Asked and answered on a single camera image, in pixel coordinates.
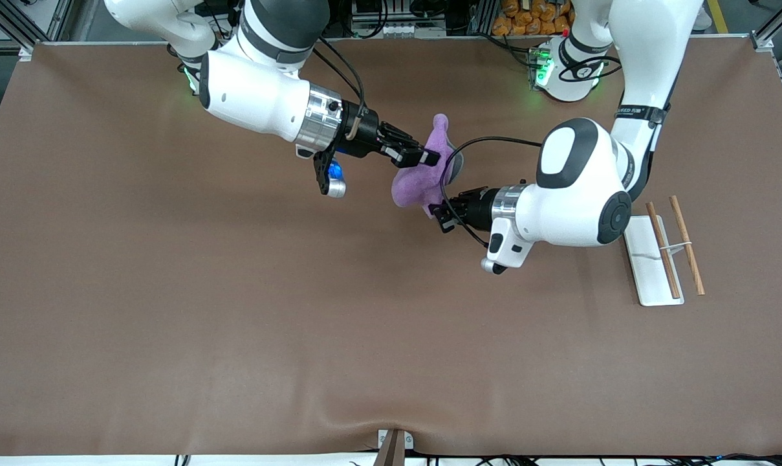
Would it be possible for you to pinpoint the black and white electronics box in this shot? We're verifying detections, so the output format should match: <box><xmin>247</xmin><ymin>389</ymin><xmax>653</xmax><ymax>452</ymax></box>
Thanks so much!
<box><xmin>329</xmin><ymin>0</ymin><xmax>450</xmax><ymax>38</ymax></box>

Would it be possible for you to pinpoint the aluminium frame profile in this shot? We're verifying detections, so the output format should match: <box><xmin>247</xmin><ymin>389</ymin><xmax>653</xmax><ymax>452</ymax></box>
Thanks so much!
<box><xmin>0</xmin><ymin>0</ymin><xmax>74</xmax><ymax>54</ymax></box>
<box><xmin>750</xmin><ymin>0</ymin><xmax>782</xmax><ymax>137</ymax></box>

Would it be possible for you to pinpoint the orange snack bags pile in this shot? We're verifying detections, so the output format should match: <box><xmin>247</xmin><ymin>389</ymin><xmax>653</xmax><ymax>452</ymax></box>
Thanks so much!
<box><xmin>492</xmin><ymin>0</ymin><xmax>576</xmax><ymax>37</ymax></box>

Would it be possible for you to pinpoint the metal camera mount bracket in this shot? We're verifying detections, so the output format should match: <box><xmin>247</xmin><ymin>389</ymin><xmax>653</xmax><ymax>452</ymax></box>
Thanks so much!
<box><xmin>373</xmin><ymin>428</ymin><xmax>415</xmax><ymax>466</ymax></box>

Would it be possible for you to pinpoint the brown table mat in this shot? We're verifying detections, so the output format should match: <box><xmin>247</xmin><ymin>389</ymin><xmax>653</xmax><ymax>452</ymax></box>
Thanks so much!
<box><xmin>0</xmin><ymin>39</ymin><xmax>782</xmax><ymax>458</ymax></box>

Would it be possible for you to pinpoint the purple and grey towel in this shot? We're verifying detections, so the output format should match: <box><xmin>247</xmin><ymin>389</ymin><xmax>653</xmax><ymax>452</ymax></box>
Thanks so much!
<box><xmin>391</xmin><ymin>114</ymin><xmax>464</xmax><ymax>219</ymax></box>

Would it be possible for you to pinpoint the white rack with wooden bars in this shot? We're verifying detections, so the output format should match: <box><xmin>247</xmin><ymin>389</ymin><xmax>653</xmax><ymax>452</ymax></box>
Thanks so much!
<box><xmin>624</xmin><ymin>195</ymin><xmax>706</xmax><ymax>307</ymax></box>

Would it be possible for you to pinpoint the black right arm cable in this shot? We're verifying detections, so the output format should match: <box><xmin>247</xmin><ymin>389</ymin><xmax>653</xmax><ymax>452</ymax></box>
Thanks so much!
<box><xmin>310</xmin><ymin>36</ymin><xmax>367</xmax><ymax>140</ymax></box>

